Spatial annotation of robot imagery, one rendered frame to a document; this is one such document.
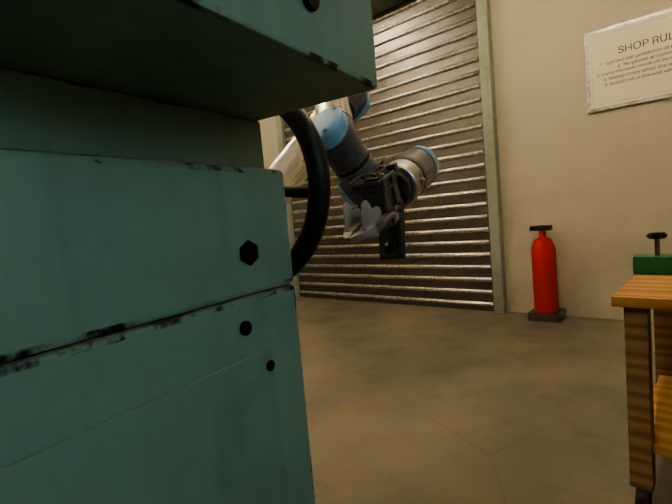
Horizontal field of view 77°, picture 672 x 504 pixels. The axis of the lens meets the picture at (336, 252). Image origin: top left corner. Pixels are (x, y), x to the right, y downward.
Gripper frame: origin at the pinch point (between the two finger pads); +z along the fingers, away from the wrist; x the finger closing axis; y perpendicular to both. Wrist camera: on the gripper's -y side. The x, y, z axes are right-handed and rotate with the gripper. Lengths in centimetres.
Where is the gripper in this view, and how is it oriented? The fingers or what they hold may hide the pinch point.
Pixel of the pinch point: (352, 240)
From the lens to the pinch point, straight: 68.9
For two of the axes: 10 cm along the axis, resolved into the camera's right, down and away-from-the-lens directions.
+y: -2.7, -8.9, -3.6
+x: 8.4, -0.3, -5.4
